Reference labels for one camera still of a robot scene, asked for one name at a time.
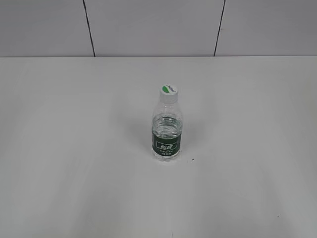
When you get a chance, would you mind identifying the clear cestbon water bottle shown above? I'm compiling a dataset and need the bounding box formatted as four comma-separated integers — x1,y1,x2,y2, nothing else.
151,94,183,162

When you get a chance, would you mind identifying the white green bottle cap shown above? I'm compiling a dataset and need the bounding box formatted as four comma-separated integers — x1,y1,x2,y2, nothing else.
159,84,178,104

